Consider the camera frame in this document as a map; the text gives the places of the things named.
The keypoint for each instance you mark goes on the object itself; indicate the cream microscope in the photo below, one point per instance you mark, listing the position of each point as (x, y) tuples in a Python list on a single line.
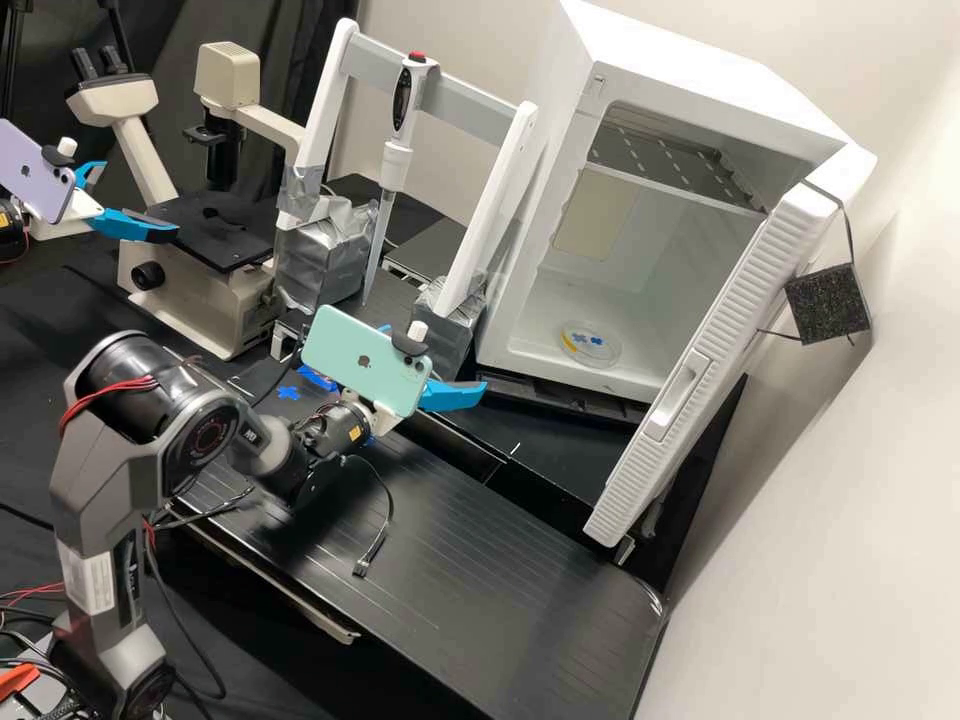
[(195, 289)]

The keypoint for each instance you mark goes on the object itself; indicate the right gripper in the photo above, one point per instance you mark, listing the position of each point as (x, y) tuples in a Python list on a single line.
[(382, 421)]

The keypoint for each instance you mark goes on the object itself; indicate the black platform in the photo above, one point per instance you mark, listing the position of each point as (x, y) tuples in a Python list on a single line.
[(487, 592), (424, 236), (540, 457)]

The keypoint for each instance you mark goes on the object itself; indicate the petri dish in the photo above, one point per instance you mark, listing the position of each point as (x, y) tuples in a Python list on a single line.
[(592, 343)]

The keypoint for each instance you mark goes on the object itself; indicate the white pipette stand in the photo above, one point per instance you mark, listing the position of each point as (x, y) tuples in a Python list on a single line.
[(495, 225)]

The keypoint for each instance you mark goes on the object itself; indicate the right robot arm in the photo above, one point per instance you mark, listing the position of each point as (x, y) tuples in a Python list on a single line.
[(112, 465)]

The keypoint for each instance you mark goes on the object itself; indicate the wrist camera phone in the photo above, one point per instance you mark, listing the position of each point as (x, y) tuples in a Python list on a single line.
[(30, 169), (360, 352)]

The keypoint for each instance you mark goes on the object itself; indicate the incubator door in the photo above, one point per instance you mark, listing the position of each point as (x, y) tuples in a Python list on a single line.
[(705, 360)]

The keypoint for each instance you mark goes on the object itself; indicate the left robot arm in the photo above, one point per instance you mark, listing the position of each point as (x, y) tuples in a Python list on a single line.
[(10, 229)]

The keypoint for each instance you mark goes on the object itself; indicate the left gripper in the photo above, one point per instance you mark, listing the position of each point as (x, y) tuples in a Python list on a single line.
[(71, 217)]

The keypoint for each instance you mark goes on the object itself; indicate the left wrist camera phone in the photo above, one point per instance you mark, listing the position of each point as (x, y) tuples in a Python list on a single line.
[(30, 169)]

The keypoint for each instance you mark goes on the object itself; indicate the right wrist camera phone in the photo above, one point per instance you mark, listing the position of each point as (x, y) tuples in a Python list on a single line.
[(360, 352)]

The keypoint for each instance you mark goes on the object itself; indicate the pipette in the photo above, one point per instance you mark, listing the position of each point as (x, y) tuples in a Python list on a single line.
[(397, 161)]

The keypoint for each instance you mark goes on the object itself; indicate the white incubator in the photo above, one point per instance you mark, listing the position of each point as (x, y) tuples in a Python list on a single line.
[(675, 82)]

